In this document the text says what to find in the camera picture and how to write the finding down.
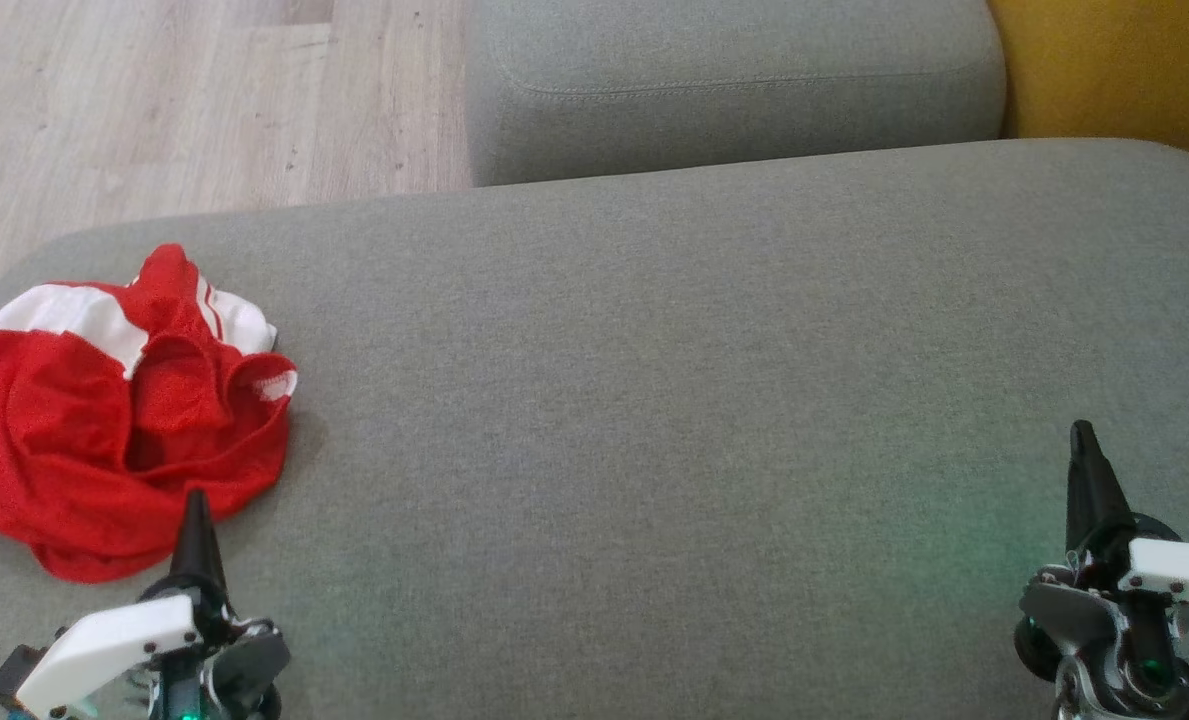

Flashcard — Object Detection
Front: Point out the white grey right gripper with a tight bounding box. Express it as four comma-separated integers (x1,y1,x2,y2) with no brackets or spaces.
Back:
1014,420,1189,720

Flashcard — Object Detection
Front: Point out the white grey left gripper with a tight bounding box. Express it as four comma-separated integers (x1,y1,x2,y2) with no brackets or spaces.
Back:
0,489,292,720

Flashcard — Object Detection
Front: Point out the red and white basketball jersey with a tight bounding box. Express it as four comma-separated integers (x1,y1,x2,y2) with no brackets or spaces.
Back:
0,243,300,584

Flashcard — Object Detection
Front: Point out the yellow fabric cushion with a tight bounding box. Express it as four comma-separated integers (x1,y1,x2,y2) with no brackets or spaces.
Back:
986,0,1189,179

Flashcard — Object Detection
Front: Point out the grey fabric sofa seat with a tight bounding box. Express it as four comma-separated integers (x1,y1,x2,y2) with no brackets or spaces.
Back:
0,138,1189,720

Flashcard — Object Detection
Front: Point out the grey fabric sofa cushion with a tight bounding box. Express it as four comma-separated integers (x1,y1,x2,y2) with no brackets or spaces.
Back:
464,0,1008,188

